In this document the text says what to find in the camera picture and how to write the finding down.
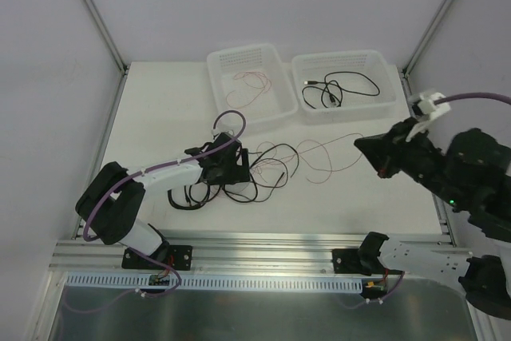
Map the black USB cable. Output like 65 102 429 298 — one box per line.
301 71 382 110

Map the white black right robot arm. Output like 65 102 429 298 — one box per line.
354 118 510 320

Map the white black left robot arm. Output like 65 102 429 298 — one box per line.
75 133 251 268

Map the white right plastic basket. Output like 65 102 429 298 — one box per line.
291 50 398 124

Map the white plastic basket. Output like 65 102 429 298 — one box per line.
291 50 398 124
206 43 299 134

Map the white left plastic basket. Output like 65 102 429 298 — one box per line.
206 43 299 134

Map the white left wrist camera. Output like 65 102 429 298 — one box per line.
212 129 236 141

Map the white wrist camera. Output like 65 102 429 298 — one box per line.
212 129 236 141
406 89 451 142

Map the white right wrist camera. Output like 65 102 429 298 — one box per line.
406 89 451 142

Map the aluminium mounting rail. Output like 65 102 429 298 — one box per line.
49 230 365 276

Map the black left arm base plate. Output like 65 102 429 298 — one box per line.
121 244 193 271

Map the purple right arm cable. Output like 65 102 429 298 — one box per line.
339 93 511 310

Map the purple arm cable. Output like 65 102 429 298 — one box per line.
63 110 248 314
339 93 511 310

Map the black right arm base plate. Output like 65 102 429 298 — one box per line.
331 248 385 276

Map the white slotted cable duct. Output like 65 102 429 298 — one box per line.
65 272 362 295

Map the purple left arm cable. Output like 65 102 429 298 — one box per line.
63 110 248 314

